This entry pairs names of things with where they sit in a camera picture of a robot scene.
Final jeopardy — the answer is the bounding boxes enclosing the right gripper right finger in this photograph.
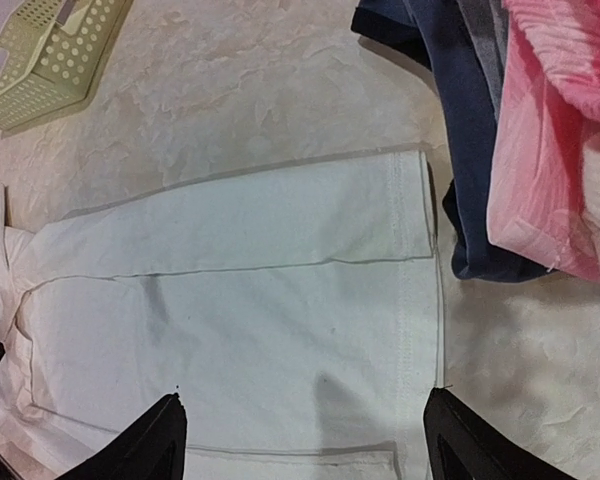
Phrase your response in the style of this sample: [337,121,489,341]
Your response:
[423,388,573,480]

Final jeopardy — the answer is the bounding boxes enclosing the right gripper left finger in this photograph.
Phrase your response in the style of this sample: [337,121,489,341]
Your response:
[59,393,187,480]

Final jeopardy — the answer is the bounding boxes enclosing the white cloth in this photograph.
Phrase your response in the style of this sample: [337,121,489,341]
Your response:
[0,151,441,479]

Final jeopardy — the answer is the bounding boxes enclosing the pink patterned shorts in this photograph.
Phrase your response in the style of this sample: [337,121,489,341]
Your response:
[487,1,600,282]

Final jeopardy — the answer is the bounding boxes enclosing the green plastic basket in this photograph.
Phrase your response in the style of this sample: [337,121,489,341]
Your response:
[0,0,132,131]

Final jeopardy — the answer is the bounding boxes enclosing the navy folded garment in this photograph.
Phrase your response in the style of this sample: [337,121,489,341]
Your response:
[351,1,546,283]

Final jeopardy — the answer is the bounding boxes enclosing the grey blue folded garment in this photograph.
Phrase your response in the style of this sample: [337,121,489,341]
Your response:
[458,0,509,120]

